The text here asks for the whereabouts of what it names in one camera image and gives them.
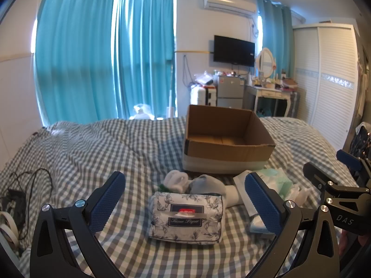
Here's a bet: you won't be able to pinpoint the oval white vanity mirror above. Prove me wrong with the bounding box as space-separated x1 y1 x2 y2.
255 47 275 87

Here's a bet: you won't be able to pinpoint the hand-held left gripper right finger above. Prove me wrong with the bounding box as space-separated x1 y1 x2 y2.
244 172 340 278

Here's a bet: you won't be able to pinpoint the narrow teal curtain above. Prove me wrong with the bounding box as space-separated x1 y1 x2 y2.
114 0 178 120

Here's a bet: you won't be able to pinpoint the white plastic packet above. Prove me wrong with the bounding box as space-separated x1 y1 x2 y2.
233 170 263 218

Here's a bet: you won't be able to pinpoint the grey sock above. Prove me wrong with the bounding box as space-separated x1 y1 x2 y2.
189 174 227 198

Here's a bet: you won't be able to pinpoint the long white sock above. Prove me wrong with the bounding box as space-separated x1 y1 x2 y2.
223 185 247 207

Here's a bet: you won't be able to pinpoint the clear plastic bag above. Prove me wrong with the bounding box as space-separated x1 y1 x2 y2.
133 103 155 120

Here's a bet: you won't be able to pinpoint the green tissue packet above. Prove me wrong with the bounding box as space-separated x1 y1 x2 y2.
260 168 294 201

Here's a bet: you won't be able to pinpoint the floral tissue pack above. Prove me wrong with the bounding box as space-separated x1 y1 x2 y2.
148 191 227 243

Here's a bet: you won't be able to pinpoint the wide teal curtain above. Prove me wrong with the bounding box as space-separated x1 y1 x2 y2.
34 0 117 126

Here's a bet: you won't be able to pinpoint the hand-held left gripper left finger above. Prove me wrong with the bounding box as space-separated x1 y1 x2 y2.
30 171 126 278

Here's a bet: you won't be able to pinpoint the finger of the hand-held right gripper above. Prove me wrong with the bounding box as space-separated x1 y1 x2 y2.
336 149 371 190
303 161 371 236

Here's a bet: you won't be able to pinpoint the rolled white socks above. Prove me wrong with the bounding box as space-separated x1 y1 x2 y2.
163 170 189 193

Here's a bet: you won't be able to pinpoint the short teal curtain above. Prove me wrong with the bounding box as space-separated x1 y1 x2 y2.
256 0 295 79

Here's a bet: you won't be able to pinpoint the white tape roll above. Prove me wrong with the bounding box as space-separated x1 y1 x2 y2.
0 211 19 247

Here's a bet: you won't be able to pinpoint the cardboard box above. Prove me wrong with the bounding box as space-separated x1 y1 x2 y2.
182 104 276 175

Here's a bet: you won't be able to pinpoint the grey mini fridge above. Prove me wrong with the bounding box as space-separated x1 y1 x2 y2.
214 74 244 109

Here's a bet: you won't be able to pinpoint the black cable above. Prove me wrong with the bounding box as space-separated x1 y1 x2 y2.
8 168 53 239

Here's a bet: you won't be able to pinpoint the dark patterned cloth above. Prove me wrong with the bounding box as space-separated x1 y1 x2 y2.
350 122 371 159

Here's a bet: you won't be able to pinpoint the white louvred wardrobe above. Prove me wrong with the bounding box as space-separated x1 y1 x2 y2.
292 23 360 150

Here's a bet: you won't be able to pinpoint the black power adapter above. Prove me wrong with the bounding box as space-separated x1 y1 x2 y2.
1 189 26 226

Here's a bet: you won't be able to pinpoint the black wall television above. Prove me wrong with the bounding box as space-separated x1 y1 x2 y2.
213 35 256 67

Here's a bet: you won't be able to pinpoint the white dressing table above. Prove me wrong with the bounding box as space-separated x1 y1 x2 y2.
245 84 297 119

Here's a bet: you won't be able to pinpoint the crumpled white plastic bag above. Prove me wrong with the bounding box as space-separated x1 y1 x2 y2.
285 185 311 205

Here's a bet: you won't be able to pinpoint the light blue packet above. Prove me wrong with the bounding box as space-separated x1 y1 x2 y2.
249 214 273 234

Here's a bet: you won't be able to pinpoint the checked bedspread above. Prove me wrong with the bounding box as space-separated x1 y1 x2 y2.
0 116 358 278

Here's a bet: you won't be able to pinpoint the white air conditioner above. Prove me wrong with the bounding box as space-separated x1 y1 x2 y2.
202 0 258 17

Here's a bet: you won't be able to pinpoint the white suitcase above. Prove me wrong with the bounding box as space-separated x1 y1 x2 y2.
190 85 218 107

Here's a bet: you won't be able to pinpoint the brown basket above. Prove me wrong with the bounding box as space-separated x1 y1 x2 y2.
282 78 298 91

